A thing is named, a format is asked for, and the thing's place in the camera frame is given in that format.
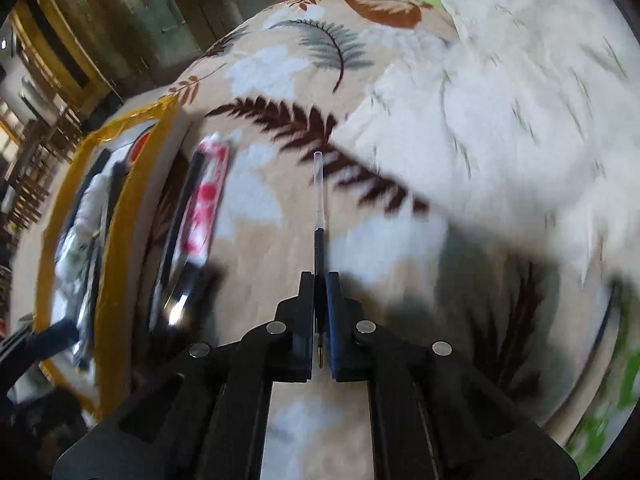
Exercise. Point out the white bottle with green label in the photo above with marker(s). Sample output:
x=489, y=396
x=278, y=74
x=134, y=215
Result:
x=75, y=255

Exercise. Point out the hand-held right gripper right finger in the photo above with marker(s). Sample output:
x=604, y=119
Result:
x=335, y=320

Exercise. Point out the leaf print blanket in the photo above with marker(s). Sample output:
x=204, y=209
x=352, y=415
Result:
x=280, y=110

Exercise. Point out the clear plastic pen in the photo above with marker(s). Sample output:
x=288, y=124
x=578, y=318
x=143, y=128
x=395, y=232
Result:
x=318, y=200

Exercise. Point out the black fineliner pen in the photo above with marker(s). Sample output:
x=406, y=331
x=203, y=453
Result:
x=187, y=200

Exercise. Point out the white bottle with red label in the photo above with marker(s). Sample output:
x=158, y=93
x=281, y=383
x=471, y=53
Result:
x=95, y=200

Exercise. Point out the green floral cloth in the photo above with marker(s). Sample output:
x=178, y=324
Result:
x=600, y=420

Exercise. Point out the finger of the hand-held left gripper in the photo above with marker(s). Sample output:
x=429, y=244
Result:
x=55, y=335

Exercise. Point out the black lipstick with gold band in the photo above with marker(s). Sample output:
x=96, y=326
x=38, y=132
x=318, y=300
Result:
x=200, y=285

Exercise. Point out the white patterned quilt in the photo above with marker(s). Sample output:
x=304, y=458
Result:
x=500, y=85

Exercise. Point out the pink floral tube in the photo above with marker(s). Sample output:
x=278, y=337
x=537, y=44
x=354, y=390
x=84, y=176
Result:
x=207, y=195

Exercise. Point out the white tray with yellow edge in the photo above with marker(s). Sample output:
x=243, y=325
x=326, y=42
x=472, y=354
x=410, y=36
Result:
x=125, y=200

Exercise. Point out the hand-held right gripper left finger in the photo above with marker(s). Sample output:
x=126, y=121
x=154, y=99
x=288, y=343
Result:
x=305, y=320

